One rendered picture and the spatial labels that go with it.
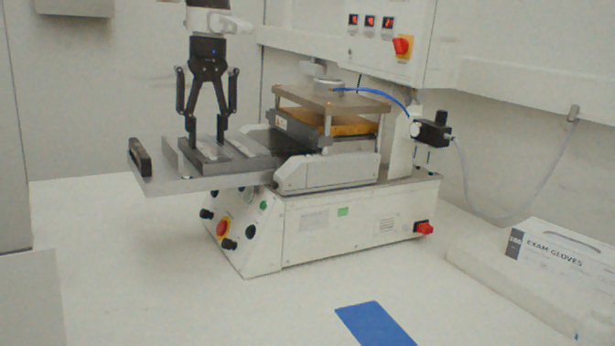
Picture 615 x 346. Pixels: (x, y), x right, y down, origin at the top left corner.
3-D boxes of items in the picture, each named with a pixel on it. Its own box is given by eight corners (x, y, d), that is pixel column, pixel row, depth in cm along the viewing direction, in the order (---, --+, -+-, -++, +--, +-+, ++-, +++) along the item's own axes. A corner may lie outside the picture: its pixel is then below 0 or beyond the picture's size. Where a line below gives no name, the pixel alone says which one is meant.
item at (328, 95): (344, 115, 131) (350, 70, 126) (417, 145, 106) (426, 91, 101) (269, 119, 119) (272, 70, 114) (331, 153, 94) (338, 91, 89)
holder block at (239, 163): (242, 142, 113) (243, 133, 112) (277, 167, 97) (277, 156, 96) (178, 147, 105) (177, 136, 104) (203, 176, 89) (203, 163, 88)
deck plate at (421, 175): (363, 141, 142) (363, 138, 142) (443, 178, 114) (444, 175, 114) (225, 152, 120) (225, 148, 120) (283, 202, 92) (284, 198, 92)
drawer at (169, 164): (247, 155, 116) (248, 125, 114) (285, 185, 99) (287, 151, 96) (126, 165, 102) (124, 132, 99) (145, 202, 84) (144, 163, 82)
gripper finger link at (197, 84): (209, 68, 91) (202, 65, 90) (193, 119, 93) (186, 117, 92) (203, 65, 94) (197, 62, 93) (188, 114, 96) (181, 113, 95)
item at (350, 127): (331, 119, 125) (334, 85, 121) (380, 141, 107) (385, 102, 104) (275, 122, 116) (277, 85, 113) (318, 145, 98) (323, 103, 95)
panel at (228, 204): (199, 216, 120) (228, 155, 118) (240, 274, 96) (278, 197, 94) (192, 214, 119) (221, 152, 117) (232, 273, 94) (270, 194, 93)
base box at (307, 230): (356, 191, 148) (362, 141, 142) (438, 243, 117) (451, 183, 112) (197, 215, 122) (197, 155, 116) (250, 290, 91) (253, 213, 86)
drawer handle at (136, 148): (138, 153, 99) (137, 135, 97) (152, 176, 87) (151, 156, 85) (128, 154, 98) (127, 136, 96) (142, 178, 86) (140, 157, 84)
